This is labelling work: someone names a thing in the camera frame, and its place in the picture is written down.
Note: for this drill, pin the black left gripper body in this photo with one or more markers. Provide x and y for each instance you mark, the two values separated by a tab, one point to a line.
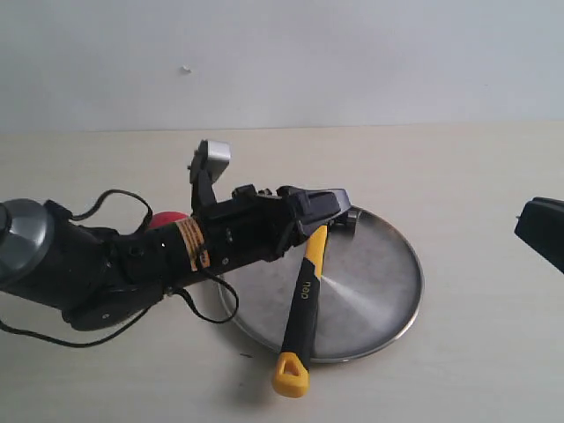
247	228

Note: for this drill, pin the round stainless steel plate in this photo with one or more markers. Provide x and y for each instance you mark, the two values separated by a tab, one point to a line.
370	292

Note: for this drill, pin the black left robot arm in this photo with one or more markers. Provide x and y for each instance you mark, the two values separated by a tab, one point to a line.
97	277

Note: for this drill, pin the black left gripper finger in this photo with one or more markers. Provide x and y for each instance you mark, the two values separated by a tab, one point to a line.
312	208

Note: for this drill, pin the yellow black claw hammer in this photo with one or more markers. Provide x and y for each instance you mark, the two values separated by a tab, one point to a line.
291	376

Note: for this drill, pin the red dome push button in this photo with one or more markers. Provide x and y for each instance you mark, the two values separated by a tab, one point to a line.
163	218

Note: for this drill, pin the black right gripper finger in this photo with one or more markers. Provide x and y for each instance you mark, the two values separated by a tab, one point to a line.
540	226

